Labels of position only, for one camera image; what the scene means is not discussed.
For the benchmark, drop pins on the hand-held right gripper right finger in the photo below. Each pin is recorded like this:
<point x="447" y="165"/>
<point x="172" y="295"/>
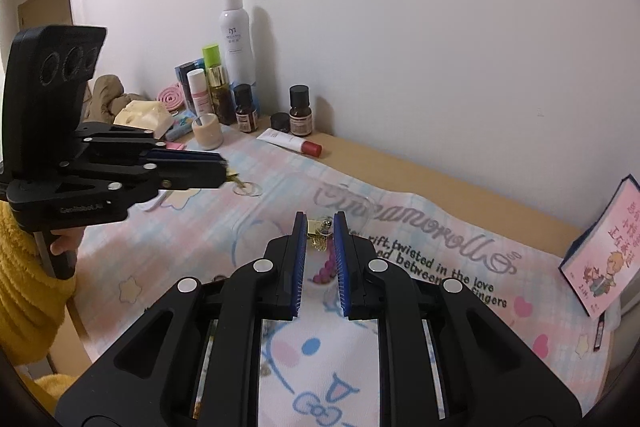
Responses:
<point x="341" y="267"/>

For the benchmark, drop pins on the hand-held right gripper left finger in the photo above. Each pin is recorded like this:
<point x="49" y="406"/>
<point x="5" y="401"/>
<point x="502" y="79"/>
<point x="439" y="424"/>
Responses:
<point x="300" y="267"/>

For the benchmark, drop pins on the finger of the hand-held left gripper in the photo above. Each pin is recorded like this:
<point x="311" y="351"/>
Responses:
<point x="190" y="172"/>
<point x="165" y="148"/>

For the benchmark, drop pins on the person's left forearm yellow sleeve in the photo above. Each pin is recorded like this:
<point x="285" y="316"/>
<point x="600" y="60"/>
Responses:
<point x="30" y="307"/>

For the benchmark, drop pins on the person's left hand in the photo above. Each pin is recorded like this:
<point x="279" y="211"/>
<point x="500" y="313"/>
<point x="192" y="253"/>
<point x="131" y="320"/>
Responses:
<point x="67" y="242"/>

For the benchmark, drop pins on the small pink packet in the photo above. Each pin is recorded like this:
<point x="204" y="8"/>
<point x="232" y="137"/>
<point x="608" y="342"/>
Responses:
<point x="175" y="146"/>

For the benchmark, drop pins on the light blue tube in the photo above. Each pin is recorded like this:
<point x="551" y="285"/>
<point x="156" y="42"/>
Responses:
<point x="179" y="129"/>

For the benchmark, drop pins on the beige round holder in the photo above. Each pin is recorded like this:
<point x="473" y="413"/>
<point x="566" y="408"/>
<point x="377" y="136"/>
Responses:
<point x="208" y="137"/>

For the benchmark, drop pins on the cream face sculpture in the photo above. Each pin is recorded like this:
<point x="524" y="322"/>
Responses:
<point x="140" y="114"/>

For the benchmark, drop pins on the pink spiral coil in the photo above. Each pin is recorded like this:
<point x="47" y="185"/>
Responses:
<point x="167" y="96"/>

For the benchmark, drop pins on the white bottle pink label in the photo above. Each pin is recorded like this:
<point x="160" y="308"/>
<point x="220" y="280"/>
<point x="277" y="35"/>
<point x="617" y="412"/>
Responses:
<point x="200" y="96"/>

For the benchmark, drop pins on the tan clay sculpture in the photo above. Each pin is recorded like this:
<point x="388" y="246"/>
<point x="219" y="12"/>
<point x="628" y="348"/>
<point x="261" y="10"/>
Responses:
<point x="107" y="92"/>

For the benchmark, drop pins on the blue cosmetics box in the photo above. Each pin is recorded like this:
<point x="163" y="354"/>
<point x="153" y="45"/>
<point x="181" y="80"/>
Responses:
<point x="182" y="79"/>

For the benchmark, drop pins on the small brown dropper bottle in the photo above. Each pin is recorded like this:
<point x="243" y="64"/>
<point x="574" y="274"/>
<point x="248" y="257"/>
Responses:
<point x="300" y="117"/>
<point x="246" y="114"/>

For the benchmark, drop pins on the white tube red cap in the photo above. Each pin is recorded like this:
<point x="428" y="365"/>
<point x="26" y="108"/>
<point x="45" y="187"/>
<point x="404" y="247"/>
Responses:
<point x="282" y="138"/>

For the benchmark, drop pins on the brown wooden door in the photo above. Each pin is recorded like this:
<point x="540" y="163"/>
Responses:
<point x="42" y="7"/>

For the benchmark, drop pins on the small black jar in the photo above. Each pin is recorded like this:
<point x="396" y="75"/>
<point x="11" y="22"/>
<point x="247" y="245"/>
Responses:
<point x="280" y="123"/>

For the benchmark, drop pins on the green cap bottle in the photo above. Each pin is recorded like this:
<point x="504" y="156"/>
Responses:
<point x="211" y="54"/>

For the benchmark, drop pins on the cartoon printed desk mat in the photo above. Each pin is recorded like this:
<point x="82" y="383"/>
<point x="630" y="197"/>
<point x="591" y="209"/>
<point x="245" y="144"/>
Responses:
<point x="440" y="307"/>

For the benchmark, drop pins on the tall white spray can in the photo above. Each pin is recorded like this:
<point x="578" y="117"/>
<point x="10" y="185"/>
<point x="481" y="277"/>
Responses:
<point x="238" y="47"/>

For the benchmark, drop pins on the black pen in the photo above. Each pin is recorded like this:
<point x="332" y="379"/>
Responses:
<point x="598" y="332"/>

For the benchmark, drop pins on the pink cartoon book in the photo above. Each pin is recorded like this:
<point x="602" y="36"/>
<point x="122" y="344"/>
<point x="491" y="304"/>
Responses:
<point x="607" y="252"/>

